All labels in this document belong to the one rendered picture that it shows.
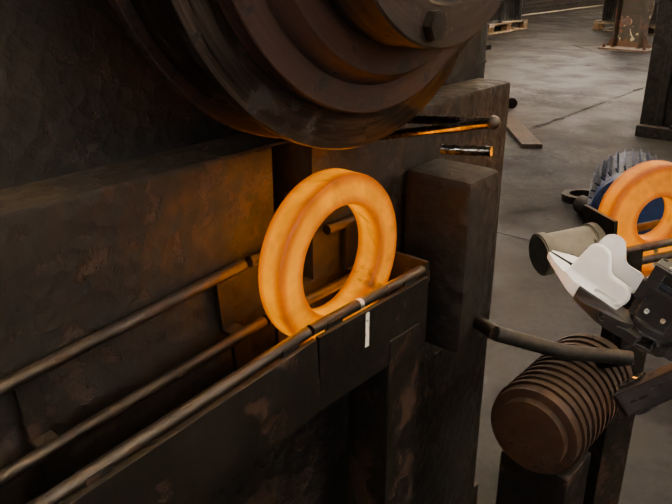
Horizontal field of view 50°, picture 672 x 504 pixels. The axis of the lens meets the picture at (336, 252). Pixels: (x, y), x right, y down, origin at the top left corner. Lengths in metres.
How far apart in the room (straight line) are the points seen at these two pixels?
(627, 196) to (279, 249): 0.54
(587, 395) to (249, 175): 0.54
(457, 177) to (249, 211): 0.28
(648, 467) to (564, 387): 0.83
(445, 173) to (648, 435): 1.14
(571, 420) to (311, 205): 0.46
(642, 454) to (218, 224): 1.33
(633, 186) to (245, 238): 0.55
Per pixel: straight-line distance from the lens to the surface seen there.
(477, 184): 0.88
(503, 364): 2.07
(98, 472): 0.59
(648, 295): 0.71
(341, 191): 0.72
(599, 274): 0.73
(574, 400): 0.99
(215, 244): 0.71
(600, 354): 1.02
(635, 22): 9.56
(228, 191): 0.71
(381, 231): 0.79
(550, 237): 1.02
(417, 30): 0.59
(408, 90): 0.71
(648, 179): 1.07
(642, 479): 1.76
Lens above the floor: 1.05
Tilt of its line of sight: 22 degrees down
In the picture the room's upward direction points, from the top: straight up
